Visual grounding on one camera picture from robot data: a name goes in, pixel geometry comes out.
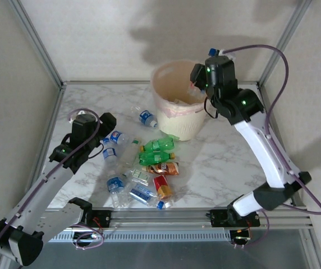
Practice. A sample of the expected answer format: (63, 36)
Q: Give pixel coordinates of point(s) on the clear bottle red-blue oval logo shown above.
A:
(117, 136)

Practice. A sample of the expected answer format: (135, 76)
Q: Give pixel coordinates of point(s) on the clear bottle blue wrap label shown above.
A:
(110, 153)
(115, 185)

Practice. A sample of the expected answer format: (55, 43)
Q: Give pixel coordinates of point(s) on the clear bottle white cap green band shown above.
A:
(129, 152)

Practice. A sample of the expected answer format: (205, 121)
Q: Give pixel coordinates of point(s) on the clear bottle blue label white cap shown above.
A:
(146, 117)

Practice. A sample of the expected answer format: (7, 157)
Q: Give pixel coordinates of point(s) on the green Sprite bottle yellow cap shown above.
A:
(157, 144)
(155, 157)

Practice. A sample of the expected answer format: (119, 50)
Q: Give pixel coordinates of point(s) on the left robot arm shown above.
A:
(37, 196)

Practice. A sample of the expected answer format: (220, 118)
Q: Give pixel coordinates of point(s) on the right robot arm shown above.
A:
(261, 151)

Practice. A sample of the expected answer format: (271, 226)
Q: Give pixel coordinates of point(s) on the pink plastic bin liner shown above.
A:
(171, 81)

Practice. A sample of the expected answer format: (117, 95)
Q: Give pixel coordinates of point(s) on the cream plastic waste bin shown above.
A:
(177, 123)

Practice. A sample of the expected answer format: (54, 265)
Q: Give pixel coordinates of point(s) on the clear bottle green-white label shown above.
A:
(141, 175)

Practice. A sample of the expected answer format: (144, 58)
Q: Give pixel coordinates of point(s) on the bronze Nescafe coffee bottle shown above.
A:
(163, 168)

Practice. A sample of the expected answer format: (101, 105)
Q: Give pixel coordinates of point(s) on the clear bottle blue-white label blue cap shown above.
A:
(142, 193)

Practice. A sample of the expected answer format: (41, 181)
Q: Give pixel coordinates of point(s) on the red gold coffee bottle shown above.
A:
(162, 186)

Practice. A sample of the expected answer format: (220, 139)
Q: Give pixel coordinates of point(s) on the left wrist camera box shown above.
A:
(81, 112)

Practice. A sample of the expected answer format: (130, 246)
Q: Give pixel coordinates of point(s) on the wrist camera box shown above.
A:
(81, 112)
(226, 53)

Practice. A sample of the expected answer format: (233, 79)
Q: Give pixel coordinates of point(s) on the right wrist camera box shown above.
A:
(226, 53)

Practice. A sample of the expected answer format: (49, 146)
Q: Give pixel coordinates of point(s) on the aluminium table edge rail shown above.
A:
(50, 126)
(265, 103)

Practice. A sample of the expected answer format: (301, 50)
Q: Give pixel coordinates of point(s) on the aluminium frame post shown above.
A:
(286, 36)
(37, 42)

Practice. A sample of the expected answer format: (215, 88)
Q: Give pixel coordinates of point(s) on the wide aluminium extrusion rail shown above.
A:
(160, 218)

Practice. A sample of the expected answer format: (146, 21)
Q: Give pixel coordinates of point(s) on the aluminium frame leg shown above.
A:
(314, 249)

